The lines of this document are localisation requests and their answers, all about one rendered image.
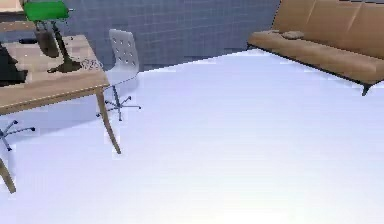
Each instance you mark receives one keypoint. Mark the grey swivel chair base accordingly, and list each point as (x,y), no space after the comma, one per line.
(8,131)

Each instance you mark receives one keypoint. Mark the green desk lamp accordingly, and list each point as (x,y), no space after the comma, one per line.
(46,10)

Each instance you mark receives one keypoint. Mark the small black remote control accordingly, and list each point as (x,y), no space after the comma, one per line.
(28,41)

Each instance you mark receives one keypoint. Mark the wooden desk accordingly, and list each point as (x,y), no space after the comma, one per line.
(53,88)

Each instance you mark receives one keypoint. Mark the brown sofa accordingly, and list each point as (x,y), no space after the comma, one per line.
(333,50)

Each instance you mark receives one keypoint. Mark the white swivel chair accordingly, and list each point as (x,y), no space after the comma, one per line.
(124,56)

